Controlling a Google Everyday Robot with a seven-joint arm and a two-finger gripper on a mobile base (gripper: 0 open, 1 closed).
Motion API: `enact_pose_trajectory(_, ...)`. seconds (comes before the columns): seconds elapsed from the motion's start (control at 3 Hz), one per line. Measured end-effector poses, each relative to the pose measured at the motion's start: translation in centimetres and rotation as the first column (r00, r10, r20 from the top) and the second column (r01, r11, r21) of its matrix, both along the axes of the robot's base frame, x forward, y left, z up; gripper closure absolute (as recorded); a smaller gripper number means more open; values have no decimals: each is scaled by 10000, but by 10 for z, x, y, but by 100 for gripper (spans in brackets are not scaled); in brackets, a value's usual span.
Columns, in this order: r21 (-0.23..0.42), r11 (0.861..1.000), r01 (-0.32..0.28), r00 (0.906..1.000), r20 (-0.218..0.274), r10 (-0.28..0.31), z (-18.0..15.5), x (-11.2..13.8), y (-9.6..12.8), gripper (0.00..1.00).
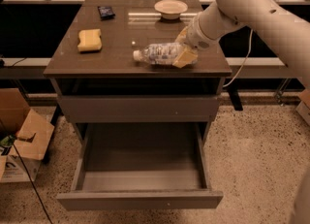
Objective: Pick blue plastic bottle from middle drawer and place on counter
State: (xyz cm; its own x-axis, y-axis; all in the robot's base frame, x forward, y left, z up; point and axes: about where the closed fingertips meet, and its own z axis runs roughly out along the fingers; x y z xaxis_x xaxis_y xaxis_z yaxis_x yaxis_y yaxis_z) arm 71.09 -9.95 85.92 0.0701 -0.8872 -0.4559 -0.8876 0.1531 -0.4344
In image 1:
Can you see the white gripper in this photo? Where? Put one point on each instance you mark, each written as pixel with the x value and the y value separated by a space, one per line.
pixel 196 38

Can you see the clear plastic water bottle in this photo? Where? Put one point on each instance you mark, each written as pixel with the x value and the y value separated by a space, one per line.
pixel 159 54

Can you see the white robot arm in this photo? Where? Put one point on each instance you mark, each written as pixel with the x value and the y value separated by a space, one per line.
pixel 286 34

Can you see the grey drawer cabinet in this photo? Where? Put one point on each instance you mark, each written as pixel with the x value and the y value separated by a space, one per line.
pixel 112 70

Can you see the closed grey top drawer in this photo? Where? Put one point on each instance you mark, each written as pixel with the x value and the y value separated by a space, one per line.
pixel 112 109

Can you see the open grey middle drawer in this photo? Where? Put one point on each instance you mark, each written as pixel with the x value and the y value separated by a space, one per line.
pixel 141 166

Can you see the white ceramic bowl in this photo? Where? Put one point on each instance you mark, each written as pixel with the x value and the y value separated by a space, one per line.
pixel 171 9

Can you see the dark blue snack packet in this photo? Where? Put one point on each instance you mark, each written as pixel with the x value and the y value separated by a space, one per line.
pixel 106 12

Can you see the yellow sponge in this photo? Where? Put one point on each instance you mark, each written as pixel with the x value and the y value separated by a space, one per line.
pixel 89 40

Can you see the cardboard box at right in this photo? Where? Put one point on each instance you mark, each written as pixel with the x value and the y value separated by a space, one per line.
pixel 303 107

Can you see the brown cardboard box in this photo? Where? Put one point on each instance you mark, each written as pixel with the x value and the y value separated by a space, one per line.
pixel 25 136

